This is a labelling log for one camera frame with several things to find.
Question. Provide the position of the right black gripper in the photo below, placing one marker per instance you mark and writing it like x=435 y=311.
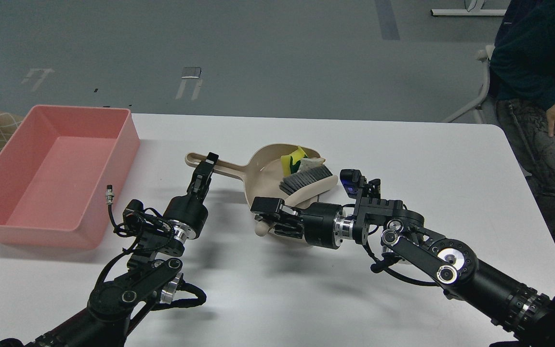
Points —
x=323 y=225

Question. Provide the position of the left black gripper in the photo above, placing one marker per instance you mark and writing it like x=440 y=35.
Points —
x=189 y=209

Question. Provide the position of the beige hand brush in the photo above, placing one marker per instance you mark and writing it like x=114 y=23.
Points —
x=301 y=185

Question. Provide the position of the beige plastic dustpan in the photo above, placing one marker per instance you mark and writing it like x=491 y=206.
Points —
x=263 y=173

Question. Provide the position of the yellow green sponge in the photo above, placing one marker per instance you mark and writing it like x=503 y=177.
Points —
x=290 y=163

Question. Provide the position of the white bread piece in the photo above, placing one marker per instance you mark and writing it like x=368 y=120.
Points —
x=310 y=163

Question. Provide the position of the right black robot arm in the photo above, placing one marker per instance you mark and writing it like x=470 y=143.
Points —
x=389 y=233

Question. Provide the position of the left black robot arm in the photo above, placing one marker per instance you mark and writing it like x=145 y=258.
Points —
x=145 y=277

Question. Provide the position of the pink plastic bin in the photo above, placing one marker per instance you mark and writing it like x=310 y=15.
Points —
x=54 y=172

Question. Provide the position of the white desk base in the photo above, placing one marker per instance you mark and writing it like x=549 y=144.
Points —
x=474 y=8

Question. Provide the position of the person in teal sweater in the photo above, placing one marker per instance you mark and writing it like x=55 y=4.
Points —
x=523 y=63

